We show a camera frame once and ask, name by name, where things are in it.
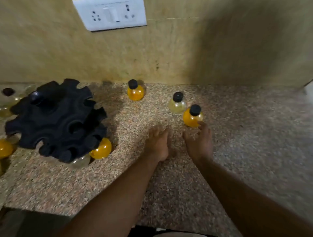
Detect person's left forearm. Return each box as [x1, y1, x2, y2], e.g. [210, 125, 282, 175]
[56, 154, 169, 237]

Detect wide white switchboard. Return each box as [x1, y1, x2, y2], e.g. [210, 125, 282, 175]
[72, 0, 148, 32]

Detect person's right hand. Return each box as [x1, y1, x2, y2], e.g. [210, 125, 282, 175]
[182, 121, 215, 166]

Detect person's right forearm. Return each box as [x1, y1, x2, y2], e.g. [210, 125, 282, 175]
[195, 156, 313, 237]

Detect orange liquid small bottle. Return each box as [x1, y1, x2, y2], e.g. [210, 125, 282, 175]
[0, 138, 15, 160]
[127, 79, 145, 102]
[182, 104, 204, 128]
[89, 137, 112, 160]

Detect person's black trousers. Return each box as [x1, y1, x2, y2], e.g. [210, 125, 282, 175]
[128, 226, 159, 237]

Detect cluster of small capped bottles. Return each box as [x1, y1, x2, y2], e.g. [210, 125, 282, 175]
[0, 84, 36, 118]

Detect person's left hand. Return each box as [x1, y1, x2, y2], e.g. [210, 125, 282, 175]
[144, 124, 171, 163]

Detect yellow liquid small bottle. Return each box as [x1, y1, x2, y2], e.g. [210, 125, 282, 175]
[168, 91, 187, 114]

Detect black rotating bottle rack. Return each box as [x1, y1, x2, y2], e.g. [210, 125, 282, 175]
[4, 78, 108, 164]

